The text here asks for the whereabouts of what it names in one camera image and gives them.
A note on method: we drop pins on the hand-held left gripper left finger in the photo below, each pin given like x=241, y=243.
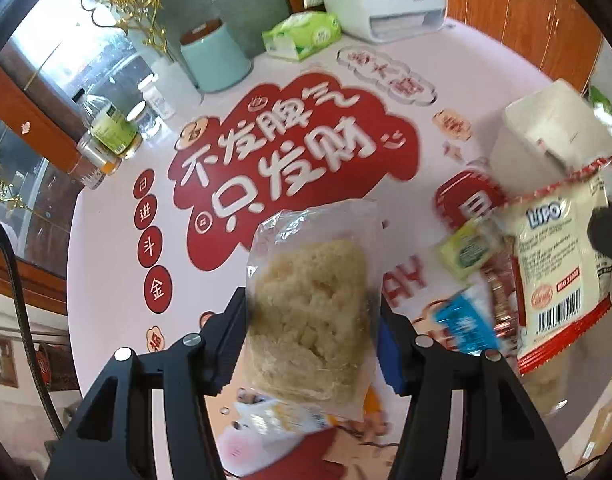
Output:
x=221, y=350

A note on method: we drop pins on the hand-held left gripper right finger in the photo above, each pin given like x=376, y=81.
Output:
x=392, y=357

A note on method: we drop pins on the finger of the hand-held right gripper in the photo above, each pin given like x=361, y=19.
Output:
x=608, y=232

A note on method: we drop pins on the white snack packet red trim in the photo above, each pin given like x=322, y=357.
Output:
x=551, y=270

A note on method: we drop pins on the white and blue snack packet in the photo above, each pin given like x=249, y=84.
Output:
x=466, y=325

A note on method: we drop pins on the white and yellow snack packet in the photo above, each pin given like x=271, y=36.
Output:
x=276, y=417

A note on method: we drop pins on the clear bag of rice cake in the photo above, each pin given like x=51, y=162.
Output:
x=311, y=305

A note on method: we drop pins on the red silver candy packet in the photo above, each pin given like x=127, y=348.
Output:
x=503, y=310

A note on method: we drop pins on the white plastic bin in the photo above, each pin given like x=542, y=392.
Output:
x=546, y=125

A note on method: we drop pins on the small green snack packet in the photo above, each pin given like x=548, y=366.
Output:
x=468, y=252

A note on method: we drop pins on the small clear drinking glass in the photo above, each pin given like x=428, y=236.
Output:
x=88, y=175

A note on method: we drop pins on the small metal can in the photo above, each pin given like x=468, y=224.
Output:
x=98, y=155

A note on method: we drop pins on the small jar with white lid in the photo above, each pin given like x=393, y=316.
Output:
x=143, y=117

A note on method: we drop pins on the clear bottle with green label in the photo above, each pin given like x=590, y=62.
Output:
x=111, y=125

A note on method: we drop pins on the small white pill bottle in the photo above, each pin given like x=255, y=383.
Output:
x=156, y=96

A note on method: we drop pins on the white squeeze bottle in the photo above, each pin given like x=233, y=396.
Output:
x=176, y=80

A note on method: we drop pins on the mint green canister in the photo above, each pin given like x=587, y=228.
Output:
x=216, y=57

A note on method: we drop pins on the white sterilizer cabinet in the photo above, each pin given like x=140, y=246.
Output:
x=401, y=5

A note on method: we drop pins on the green tissue pack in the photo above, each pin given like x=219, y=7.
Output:
x=303, y=35

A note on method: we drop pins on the clear glass door gold ornament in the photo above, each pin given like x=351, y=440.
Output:
x=46, y=75

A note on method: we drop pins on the wooden wall cabinet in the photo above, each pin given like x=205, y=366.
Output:
x=521, y=15

